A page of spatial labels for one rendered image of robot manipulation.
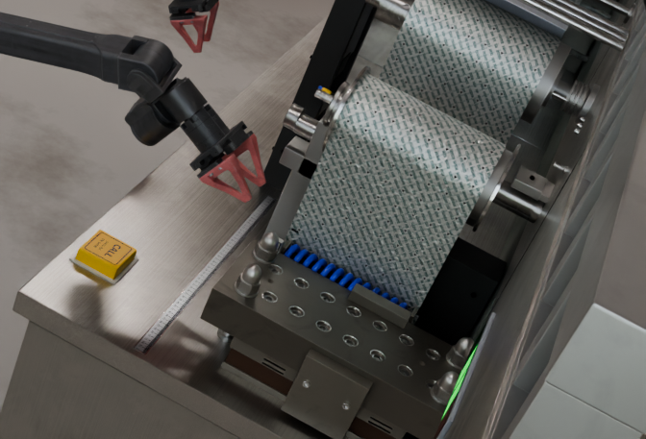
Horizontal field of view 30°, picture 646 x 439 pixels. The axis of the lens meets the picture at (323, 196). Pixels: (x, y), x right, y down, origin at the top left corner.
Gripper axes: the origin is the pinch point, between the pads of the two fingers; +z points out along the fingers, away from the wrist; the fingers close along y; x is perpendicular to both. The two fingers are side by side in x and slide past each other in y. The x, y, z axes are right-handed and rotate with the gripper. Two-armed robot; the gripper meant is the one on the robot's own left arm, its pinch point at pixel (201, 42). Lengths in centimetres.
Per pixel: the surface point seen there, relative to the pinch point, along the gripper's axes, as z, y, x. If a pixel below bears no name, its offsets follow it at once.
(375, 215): 12, -49, -41
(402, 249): 17, -50, -44
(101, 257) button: 13, -57, 1
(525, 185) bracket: 8, -48, -63
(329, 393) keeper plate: 28, -72, -36
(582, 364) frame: -22, -134, -74
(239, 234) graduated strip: 23.8, -32.4, -12.3
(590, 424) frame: -17, -134, -74
